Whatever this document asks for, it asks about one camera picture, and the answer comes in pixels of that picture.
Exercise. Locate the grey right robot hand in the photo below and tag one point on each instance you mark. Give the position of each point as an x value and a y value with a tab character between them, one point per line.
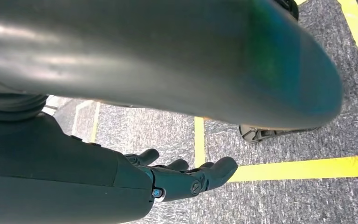
135	55

